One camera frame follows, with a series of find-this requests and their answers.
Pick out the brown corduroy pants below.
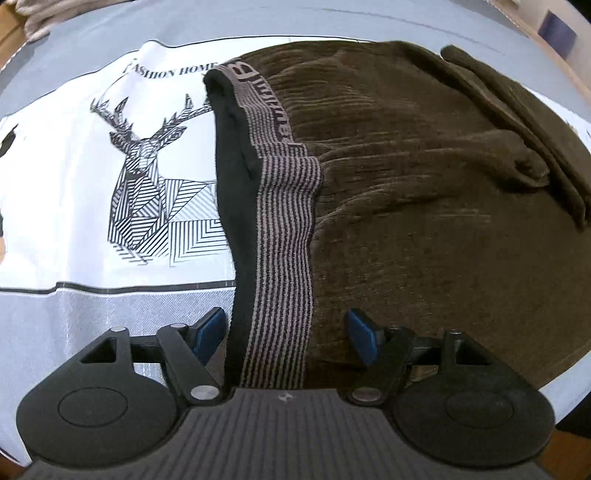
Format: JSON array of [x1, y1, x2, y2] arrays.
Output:
[[204, 41, 590, 389]]

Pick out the grey printed bed sheet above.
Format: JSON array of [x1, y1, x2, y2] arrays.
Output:
[[0, 0, 591, 462]]

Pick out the cream folded blanket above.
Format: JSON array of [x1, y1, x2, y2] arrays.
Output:
[[7, 0, 127, 42]]

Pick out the purple folder by wall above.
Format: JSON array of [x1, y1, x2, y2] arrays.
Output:
[[538, 10, 577, 60]]

